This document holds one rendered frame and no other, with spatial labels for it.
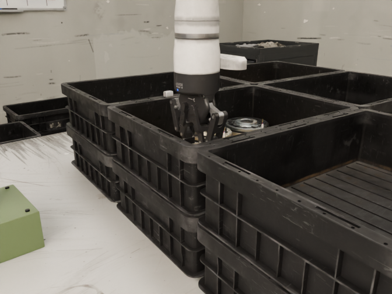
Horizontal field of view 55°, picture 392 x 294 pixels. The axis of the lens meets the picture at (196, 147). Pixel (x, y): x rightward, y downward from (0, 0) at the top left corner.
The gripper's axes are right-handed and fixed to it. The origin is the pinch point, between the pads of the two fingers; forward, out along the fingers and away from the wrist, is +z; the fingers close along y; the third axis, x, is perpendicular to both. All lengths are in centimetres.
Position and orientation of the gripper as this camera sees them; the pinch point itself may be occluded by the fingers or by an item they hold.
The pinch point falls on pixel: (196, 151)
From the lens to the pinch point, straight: 65.5
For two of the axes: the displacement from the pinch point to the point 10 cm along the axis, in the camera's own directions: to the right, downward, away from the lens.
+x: 8.1, -2.0, 5.5
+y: 5.9, 2.8, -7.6
